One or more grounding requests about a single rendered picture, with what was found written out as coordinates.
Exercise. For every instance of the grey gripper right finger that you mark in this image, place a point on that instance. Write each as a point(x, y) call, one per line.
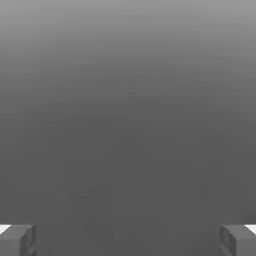
point(240, 241)

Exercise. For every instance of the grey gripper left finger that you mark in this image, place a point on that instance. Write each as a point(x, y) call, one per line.
point(16, 241)

